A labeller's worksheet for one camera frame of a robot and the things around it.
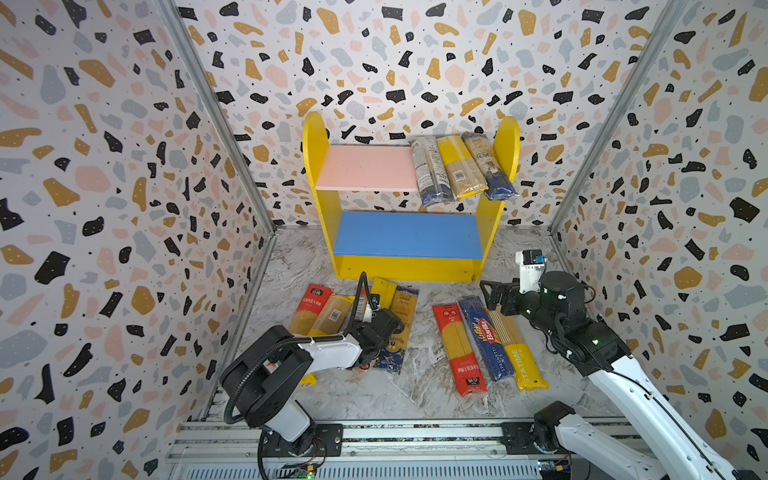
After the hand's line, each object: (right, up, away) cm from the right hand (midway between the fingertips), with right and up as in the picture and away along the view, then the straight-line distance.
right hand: (494, 277), depth 70 cm
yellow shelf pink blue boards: (-22, +8, +27) cm, 36 cm away
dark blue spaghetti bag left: (-22, -12, +27) cm, 36 cm away
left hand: (-29, -16, +22) cm, 40 cm away
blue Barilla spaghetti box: (+5, -23, +15) cm, 28 cm away
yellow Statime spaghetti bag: (+13, -26, +14) cm, 32 cm away
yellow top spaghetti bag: (-28, -6, +29) cm, 41 cm away
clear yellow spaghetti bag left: (-44, -15, +20) cm, 51 cm away
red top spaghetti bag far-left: (-52, -12, +25) cm, 58 cm away
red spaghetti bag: (-4, -26, +13) cm, 29 cm away
